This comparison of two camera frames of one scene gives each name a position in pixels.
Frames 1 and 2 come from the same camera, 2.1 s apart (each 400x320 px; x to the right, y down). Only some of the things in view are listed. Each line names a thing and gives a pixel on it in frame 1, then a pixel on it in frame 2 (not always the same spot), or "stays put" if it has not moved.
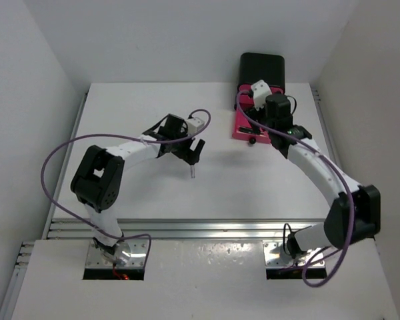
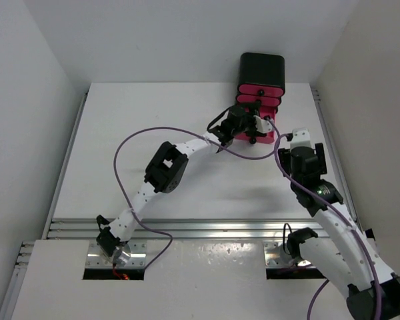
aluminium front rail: (189, 229) stays put
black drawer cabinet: (255, 67) stays put
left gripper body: (181, 147) to (248, 122)
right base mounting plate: (275, 256) stays put
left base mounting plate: (137, 259) stays put
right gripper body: (260, 117) to (319, 151)
